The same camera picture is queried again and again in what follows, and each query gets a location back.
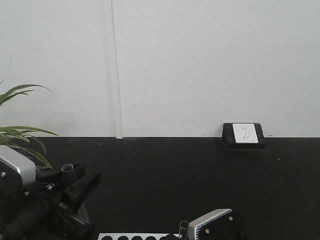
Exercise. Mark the green spider plant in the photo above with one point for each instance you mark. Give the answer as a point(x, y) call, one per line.
point(8, 134)

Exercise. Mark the tall clear test tube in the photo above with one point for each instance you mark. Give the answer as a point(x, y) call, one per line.
point(183, 230)

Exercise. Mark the short clear test tube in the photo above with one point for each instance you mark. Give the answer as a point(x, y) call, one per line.
point(69, 174)

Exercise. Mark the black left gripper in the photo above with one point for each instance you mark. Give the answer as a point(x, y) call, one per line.
point(48, 209)

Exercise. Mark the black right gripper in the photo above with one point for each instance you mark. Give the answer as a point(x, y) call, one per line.
point(235, 226)

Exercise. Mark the white wall cable duct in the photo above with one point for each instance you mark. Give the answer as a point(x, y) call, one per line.
point(115, 77)

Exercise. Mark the white wall socket black frame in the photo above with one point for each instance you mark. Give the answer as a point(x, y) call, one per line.
point(243, 136)

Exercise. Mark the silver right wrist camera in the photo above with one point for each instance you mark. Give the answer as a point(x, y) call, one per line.
point(211, 226)

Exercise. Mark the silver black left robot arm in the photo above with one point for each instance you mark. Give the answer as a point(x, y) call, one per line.
point(17, 169)

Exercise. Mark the white test tube rack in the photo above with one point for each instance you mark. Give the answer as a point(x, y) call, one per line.
point(132, 236)

